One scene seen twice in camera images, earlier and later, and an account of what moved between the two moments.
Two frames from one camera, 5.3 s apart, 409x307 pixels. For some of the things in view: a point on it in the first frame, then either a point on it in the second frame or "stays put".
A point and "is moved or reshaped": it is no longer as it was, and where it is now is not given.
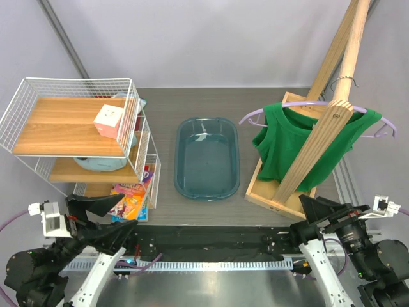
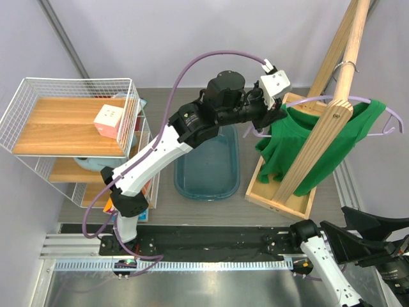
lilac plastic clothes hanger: [384, 124] -> [250, 133]
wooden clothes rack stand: [330, 89] stays put
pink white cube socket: [107, 121] stays put
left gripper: [107, 236] -> [266, 117]
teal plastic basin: [207, 159] stays put
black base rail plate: [213, 242] stays put
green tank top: [283, 132] is moved or reshaped
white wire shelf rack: [87, 137] stays put
